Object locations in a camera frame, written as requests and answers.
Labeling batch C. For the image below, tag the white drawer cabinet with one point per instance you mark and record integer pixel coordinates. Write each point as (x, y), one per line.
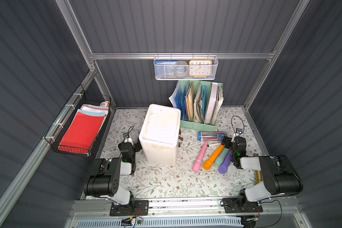
(159, 136)

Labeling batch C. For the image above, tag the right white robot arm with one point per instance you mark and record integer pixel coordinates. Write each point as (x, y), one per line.
(278, 175)

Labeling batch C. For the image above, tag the white wire wall basket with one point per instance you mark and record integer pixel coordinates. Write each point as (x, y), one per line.
(187, 58)

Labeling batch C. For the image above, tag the pink microphone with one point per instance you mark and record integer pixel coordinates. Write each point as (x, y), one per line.
(197, 164)

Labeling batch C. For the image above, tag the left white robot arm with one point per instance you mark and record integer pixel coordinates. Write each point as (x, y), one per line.
(104, 181)

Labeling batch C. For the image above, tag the black marker pen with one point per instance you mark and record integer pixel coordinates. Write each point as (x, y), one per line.
(214, 144)

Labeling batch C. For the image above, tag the blue lid pencil tube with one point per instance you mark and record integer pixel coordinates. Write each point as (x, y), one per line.
(211, 136)

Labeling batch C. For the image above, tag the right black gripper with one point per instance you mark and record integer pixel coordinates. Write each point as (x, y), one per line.
(228, 143)

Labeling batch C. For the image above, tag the orange microphone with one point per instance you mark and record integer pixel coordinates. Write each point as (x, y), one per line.
(209, 163)

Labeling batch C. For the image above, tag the green file organizer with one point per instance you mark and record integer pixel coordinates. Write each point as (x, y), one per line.
(199, 103)

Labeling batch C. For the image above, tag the purple microphone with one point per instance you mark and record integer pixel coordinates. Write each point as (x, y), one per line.
(226, 162)

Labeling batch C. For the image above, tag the blue box in basket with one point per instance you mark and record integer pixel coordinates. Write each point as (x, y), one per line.
(164, 69)

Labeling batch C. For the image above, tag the yellow alarm clock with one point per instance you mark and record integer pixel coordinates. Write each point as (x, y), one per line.
(200, 68)

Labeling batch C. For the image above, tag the black wire side basket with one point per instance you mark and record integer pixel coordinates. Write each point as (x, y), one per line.
(84, 100)

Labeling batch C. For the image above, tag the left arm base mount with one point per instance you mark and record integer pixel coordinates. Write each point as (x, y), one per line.
(138, 207)

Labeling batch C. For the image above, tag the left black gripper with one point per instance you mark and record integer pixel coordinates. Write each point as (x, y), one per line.
(128, 147)

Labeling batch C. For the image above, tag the red paper folder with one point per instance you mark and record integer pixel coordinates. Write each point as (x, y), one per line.
(82, 132)

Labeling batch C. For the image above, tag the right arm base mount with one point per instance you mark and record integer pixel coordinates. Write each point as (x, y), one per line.
(236, 205)

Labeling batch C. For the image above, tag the grey tape roll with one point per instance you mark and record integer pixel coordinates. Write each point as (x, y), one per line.
(181, 69)

